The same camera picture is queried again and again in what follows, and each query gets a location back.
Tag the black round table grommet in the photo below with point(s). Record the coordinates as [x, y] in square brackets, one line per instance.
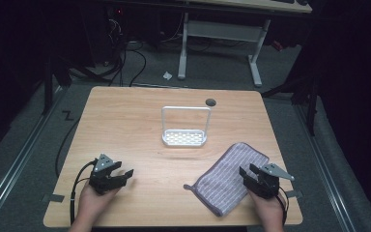
[210, 102]

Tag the white towel rack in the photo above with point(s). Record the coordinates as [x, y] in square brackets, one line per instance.
[183, 138]

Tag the grey tape piece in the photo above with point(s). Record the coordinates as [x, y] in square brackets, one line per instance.
[294, 194]
[54, 197]

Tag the small red object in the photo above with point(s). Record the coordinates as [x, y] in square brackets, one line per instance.
[277, 45]

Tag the black metal stand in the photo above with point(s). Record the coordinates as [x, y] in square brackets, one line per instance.
[47, 87]

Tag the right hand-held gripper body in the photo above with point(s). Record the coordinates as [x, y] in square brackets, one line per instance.
[265, 185]

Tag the white paper scrap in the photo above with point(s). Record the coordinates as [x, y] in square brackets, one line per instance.
[167, 75]

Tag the white-legged desk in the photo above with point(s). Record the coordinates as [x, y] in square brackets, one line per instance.
[222, 30]

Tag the metal floor rail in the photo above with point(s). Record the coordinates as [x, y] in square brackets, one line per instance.
[327, 174]
[16, 167]

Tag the person's left hand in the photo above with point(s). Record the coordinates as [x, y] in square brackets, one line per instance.
[91, 204]

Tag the black computer tower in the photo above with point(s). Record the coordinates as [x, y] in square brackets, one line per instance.
[116, 32]

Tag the purple striped towel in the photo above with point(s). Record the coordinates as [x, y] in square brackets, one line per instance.
[228, 177]

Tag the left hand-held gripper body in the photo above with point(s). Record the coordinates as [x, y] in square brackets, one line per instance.
[100, 180]

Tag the person's right hand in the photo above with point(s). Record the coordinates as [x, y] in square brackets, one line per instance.
[270, 211]

